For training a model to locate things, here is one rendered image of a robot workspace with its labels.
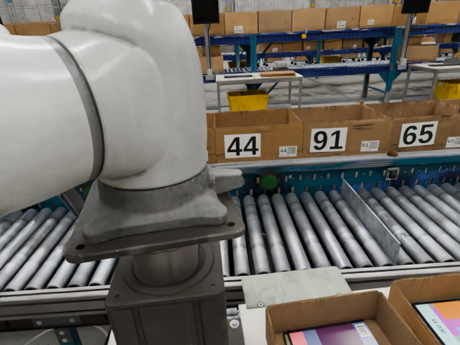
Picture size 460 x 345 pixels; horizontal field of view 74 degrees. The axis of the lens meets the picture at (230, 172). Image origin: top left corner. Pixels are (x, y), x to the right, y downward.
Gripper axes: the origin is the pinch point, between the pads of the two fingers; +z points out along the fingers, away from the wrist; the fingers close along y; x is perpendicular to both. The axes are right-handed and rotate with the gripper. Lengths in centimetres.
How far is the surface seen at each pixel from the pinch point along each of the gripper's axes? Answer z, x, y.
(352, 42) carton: -249, 995, -169
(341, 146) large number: 17, 105, -29
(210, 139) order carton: -29, 68, -27
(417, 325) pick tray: 60, 32, -25
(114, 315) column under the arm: 20.6, -10.9, -3.7
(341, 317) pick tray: 47, 29, -32
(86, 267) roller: -26, 3, -45
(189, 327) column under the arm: 29.0, -4.2, -7.4
